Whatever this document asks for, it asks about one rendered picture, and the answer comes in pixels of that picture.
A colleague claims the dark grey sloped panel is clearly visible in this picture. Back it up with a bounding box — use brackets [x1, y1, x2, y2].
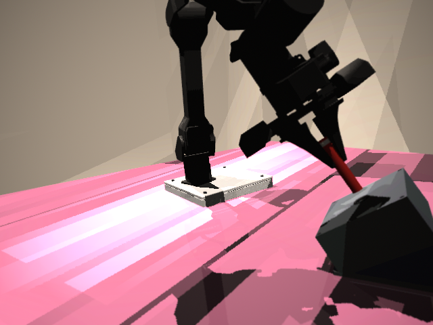
[315, 167, 433, 293]

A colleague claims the dark red peg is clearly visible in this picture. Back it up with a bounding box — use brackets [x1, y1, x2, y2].
[318, 137, 363, 193]

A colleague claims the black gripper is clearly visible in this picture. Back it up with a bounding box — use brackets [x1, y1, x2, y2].
[239, 53, 376, 169]

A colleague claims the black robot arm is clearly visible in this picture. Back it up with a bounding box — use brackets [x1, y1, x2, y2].
[165, 0, 339, 186]

